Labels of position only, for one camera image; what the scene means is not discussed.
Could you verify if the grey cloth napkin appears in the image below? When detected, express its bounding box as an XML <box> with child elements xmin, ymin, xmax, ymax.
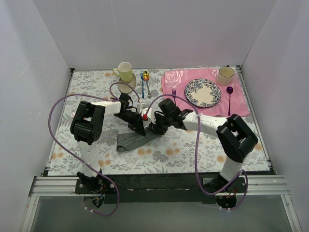
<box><xmin>116</xmin><ymin>130</ymin><xmax>162</xmax><ymax>153</ymax></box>

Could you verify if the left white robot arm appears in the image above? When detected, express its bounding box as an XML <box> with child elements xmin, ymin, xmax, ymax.
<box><xmin>70</xmin><ymin>93</ymin><xmax>146</xmax><ymax>193</ymax></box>

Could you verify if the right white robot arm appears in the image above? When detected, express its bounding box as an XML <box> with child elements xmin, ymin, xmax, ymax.
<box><xmin>141</xmin><ymin>98</ymin><xmax>258</xmax><ymax>196</ymax></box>

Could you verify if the purple fork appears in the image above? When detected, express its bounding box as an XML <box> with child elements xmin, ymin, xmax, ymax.
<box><xmin>172</xmin><ymin>87</ymin><xmax>177</xmax><ymax>104</ymax></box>

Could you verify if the round woven coaster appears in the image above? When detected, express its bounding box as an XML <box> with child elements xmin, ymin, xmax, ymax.
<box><xmin>118</xmin><ymin>74</ymin><xmax>137</xmax><ymax>94</ymax></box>

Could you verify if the floral tablecloth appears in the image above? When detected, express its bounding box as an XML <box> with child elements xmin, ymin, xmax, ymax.
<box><xmin>49</xmin><ymin>68</ymin><xmax>270</xmax><ymax>175</ymax></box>

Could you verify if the blue floral plate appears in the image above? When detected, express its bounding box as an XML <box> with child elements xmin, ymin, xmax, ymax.
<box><xmin>184</xmin><ymin>79</ymin><xmax>221</xmax><ymax>108</ymax></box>

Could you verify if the gold bowl spoon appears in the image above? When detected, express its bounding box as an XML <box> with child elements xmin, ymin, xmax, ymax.
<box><xmin>143</xmin><ymin>71</ymin><xmax>152</xmax><ymax>99</ymax></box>

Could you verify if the yellow-green mug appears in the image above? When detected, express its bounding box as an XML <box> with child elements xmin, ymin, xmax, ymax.
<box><xmin>113</xmin><ymin>62</ymin><xmax>133</xmax><ymax>83</ymax></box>

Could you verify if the pink floral placemat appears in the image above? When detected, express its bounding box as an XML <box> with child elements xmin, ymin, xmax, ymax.
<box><xmin>161</xmin><ymin>68</ymin><xmax>250</xmax><ymax>117</ymax></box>

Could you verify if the purple spoon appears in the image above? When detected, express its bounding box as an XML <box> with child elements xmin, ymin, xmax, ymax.
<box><xmin>226</xmin><ymin>86</ymin><xmax>234</xmax><ymax>116</ymax></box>

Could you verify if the cream mug dark rim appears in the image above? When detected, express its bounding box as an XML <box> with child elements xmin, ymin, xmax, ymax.
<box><xmin>216</xmin><ymin>65</ymin><xmax>235</xmax><ymax>86</ymax></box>

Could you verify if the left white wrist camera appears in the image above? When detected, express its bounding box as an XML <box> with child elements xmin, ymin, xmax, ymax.
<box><xmin>136</xmin><ymin>102</ymin><xmax>148</xmax><ymax>114</ymax></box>

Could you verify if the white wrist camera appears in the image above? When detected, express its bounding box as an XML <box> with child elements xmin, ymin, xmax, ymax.
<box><xmin>136</xmin><ymin>102</ymin><xmax>148</xmax><ymax>114</ymax></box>
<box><xmin>141</xmin><ymin>107</ymin><xmax>156</xmax><ymax>124</ymax></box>

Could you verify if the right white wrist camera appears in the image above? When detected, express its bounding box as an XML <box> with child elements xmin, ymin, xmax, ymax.
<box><xmin>141</xmin><ymin>107</ymin><xmax>156</xmax><ymax>124</ymax></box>

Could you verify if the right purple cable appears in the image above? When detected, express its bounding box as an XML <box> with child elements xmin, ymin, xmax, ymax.
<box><xmin>143</xmin><ymin>94</ymin><xmax>248</xmax><ymax>211</ymax></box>

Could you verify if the purple cable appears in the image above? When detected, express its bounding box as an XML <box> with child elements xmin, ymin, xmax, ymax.
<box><xmin>143</xmin><ymin>94</ymin><xmax>248</xmax><ymax>211</ymax></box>
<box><xmin>48</xmin><ymin>82</ymin><xmax>143</xmax><ymax>216</ymax></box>

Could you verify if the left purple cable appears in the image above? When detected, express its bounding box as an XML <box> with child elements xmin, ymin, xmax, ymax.
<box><xmin>48</xmin><ymin>82</ymin><xmax>143</xmax><ymax>216</ymax></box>

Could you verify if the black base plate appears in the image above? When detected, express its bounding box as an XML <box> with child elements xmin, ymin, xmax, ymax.
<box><xmin>75</xmin><ymin>173</ymin><xmax>246</xmax><ymax>204</ymax></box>

